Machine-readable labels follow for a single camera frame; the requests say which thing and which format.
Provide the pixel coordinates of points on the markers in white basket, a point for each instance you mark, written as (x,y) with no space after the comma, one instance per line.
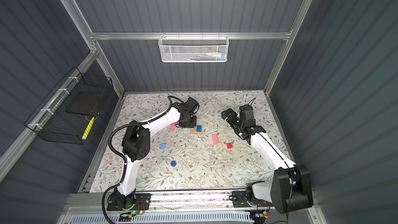
(208,57)

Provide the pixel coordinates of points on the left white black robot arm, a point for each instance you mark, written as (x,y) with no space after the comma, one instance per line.
(136,144)

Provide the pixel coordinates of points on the floral patterned table mat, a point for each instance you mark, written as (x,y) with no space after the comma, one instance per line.
(201,163)

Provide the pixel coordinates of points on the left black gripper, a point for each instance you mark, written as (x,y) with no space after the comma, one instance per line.
(193,125)

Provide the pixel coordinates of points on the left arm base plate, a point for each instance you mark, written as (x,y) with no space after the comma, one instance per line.
(141,201)

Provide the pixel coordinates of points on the black pad in basket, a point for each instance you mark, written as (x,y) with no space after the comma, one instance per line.
(86,104)

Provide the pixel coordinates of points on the yellow marker in basket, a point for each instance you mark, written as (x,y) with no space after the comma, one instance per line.
(88,129)

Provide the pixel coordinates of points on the black wire basket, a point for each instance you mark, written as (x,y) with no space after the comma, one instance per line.
(69,115)

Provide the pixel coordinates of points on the light pink rectangular block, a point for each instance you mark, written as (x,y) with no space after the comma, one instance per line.
(173,126)

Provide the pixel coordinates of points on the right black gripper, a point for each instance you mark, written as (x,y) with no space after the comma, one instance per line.
(230,120)

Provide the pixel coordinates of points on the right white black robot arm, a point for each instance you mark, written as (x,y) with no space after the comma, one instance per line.
(291,188)

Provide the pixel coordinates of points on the white ventilated cable duct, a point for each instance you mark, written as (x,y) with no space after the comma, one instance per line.
(211,217)

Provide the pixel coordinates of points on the natural wood plank block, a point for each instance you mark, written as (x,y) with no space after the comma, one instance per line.
(196,129)

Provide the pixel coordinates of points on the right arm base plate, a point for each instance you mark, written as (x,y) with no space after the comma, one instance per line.
(240,199)

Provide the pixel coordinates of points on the white wire mesh basket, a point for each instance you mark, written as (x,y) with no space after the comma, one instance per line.
(175,50)

